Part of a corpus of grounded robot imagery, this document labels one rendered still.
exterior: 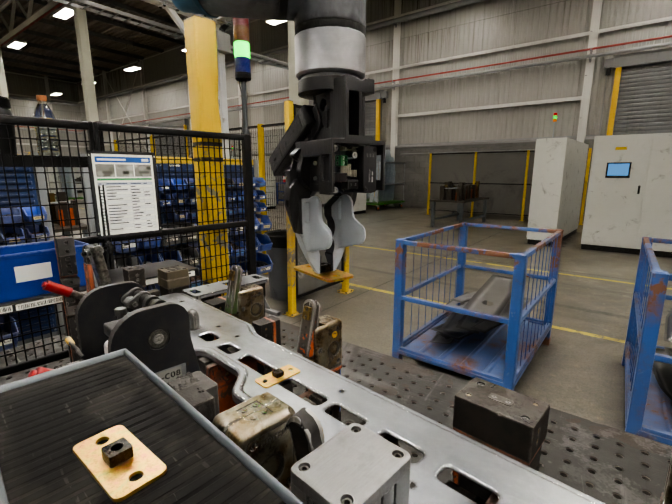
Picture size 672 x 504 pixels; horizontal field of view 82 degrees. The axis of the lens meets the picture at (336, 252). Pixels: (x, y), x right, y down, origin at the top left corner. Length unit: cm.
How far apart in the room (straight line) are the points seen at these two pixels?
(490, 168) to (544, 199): 460
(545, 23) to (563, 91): 219
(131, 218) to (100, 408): 124
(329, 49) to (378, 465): 40
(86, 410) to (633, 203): 815
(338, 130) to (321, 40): 9
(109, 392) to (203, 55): 157
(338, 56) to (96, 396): 41
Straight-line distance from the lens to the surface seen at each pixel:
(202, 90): 183
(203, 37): 189
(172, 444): 38
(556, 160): 829
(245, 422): 52
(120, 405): 45
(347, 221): 46
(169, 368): 66
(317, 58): 42
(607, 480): 118
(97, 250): 103
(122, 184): 163
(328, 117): 43
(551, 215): 833
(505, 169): 1259
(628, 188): 825
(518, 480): 61
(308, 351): 87
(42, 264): 140
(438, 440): 63
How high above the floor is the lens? 138
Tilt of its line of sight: 12 degrees down
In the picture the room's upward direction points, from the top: straight up
